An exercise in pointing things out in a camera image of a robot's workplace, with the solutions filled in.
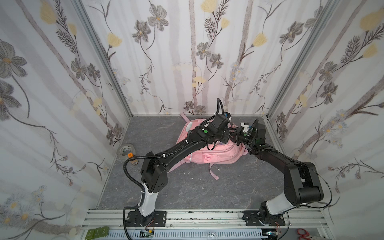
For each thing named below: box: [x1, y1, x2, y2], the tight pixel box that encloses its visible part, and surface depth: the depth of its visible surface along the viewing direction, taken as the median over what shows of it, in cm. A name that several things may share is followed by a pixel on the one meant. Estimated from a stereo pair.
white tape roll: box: [117, 143, 136, 158], surface depth 100 cm
